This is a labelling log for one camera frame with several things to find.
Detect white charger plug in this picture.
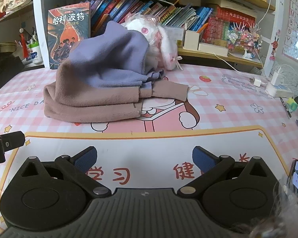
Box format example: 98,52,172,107
249,78,264,89

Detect deer wall sticker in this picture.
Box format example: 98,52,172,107
269,29,282,62

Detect colourful flower ornament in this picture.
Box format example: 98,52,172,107
227,21,263,59

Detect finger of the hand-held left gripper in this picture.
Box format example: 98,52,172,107
0,131,25,165

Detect green and yellow eraser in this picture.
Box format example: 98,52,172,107
286,97,298,112

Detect dark bag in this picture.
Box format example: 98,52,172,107
0,32,25,81

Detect red tassel ornament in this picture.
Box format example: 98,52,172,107
18,28,28,58

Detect white charging cable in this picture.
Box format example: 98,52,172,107
213,52,254,76

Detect pink checked printed desk mat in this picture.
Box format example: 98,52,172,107
0,63,298,236

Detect purple and brown sweater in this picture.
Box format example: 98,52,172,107
43,20,189,124

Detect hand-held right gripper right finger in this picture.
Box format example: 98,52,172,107
177,146,272,199

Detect white pen cup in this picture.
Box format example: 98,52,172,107
26,33,43,65

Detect row of colourful books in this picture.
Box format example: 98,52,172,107
89,0,214,39

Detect fantasy novel with dragon cover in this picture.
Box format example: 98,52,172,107
47,2,91,70

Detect white plush bunny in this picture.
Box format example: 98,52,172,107
121,14,183,70

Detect white power strip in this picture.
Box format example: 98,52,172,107
264,81,294,99

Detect white square pen box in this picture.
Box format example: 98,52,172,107
183,29,202,51

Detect red books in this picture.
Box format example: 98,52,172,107
202,5,256,46

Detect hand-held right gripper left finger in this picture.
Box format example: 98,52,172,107
20,146,112,199

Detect wooden bookshelf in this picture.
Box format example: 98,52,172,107
0,0,287,73

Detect black pen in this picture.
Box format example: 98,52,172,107
280,97,292,118

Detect flat white box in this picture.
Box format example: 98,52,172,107
198,42,229,57

